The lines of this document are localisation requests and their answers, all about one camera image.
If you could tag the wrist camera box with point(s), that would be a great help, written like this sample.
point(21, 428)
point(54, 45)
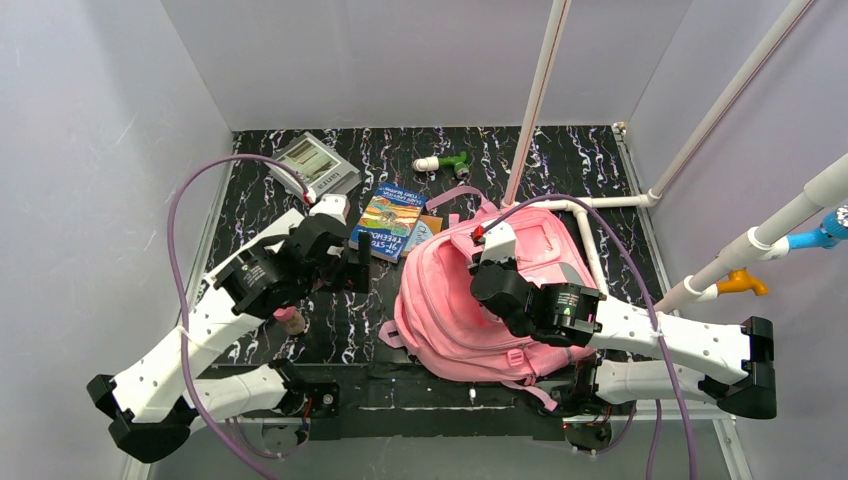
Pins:
point(334, 206)
point(498, 242)

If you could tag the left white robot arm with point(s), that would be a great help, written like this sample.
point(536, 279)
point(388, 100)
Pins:
point(157, 403)

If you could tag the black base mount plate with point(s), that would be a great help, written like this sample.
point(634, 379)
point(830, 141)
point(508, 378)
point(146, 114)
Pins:
point(403, 399)

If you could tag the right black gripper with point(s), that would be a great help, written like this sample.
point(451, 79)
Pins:
point(482, 266)

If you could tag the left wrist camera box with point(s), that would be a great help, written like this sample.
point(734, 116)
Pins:
point(334, 206)

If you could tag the aluminium rail frame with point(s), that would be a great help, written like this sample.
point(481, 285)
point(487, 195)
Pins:
point(650, 444)

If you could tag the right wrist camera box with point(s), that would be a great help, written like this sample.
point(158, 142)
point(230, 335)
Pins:
point(498, 242)

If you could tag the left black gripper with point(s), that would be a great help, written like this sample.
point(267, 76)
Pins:
point(358, 266)

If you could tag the orange tap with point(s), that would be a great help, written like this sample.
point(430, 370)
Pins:
point(739, 281)

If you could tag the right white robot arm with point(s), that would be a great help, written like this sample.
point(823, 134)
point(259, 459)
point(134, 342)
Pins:
point(731, 366)

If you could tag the grey furniture catalogue book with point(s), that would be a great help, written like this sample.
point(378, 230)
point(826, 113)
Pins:
point(318, 165)

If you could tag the orange thin book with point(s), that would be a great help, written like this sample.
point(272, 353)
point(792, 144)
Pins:
point(426, 227)

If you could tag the green and white faucet toy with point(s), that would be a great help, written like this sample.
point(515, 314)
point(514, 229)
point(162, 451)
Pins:
point(458, 164)

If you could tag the blue tap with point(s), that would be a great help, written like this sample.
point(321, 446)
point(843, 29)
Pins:
point(831, 231)

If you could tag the blue treehouse story book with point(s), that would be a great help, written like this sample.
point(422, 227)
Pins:
point(389, 219)

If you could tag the pink small bottle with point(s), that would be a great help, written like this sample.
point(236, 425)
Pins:
point(290, 320)

